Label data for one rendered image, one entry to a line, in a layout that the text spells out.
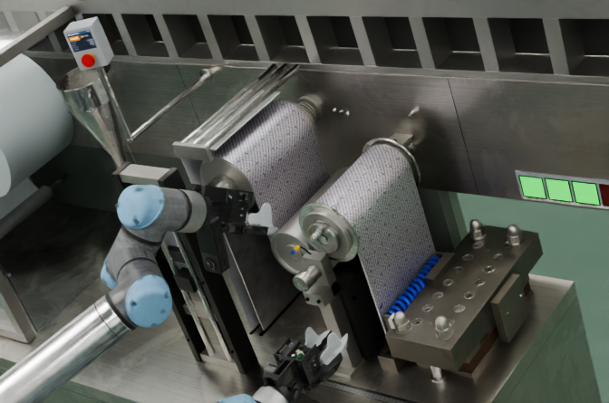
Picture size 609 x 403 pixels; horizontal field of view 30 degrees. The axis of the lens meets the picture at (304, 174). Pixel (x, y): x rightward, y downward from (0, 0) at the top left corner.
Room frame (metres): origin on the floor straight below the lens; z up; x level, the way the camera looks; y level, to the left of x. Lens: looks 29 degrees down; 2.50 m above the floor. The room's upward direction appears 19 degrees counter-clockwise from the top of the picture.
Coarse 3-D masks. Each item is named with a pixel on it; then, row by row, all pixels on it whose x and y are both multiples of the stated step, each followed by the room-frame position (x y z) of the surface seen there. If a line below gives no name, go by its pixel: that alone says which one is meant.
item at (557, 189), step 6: (546, 180) 1.97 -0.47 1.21; (552, 180) 1.96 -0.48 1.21; (558, 180) 1.95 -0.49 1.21; (552, 186) 1.96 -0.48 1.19; (558, 186) 1.95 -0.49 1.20; (564, 186) 1.94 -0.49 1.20; (552, 192) 1.96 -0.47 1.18; (558, 192) 1.95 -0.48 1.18; (564, 192) 1.94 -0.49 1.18; (552, 198) 1.97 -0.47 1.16; (558, 198) 1.95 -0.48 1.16; (564, 198) 1.95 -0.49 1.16; (570, 198) 1.94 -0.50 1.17
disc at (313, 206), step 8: (304, 208) 2.02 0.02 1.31; (312, 208) 2.00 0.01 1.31; (320, 208) 1.99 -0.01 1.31; (328, 208) 1.97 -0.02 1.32; (304, 216) 2.02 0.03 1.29; (336, 216) 1.96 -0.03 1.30; (344, 224) 1.95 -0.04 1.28; (352, 232) 1.94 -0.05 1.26; (352, 240) 1.95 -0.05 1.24; (352, 248) 1.95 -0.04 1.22; (344, 256) 1.97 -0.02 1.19; (352, 256) 1.96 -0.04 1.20
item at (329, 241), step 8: (312, 224) 1.99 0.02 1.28; (320, 224) 1.97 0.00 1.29; (312, 232) 1.99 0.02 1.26; (328, 232) 1.96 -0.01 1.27; (336, 232) 1.96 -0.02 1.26; (320, 240) 1.98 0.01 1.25; (328, 240) 1.97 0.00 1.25; (336, 240) 1.95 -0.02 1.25; (320, 248) 1.99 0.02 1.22; (328, 248) 1.97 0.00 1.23; (336, 248) 1.95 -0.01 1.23
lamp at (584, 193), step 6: (576, 186) 1.92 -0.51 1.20; (582, 186) 1.91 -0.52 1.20; (588, 186) 1.90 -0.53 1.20; (594, 186) 1.89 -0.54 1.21; (576, 192) 1.92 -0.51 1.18; (582, 192) 1.91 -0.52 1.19; (588, 192) 1.90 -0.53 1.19; (594, 192) 1.89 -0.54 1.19; (576, 198) 1.92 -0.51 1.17; (582, 198) 1.92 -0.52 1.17; (588, 198) 1.91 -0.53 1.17; (594, 198) 1.90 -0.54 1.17
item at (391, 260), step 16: (416, 192) 2.11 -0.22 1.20; (400, 208) 2.06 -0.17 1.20; (416, 208) 2.10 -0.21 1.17; (400, 224) 2.05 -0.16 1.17; (416, 224) 2.08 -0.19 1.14; (384, 240) 2.01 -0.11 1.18; (400, 240) 2.04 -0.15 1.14; (416, 240) 2.07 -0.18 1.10; (368, 256) 1.96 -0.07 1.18; (384, 256) 1.99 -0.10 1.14; (400, 256) 2.03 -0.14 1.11; (416, 256) 2.06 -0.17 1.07; (368, 272) 1.95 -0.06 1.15; (384, 272) 1.98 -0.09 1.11; (400, 272) 2.02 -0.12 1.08; (416, 272) 2.05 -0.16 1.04; (384, 288) 1.97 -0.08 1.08; (400, 288) 2.01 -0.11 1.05; (384, 304) 1.96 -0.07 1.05
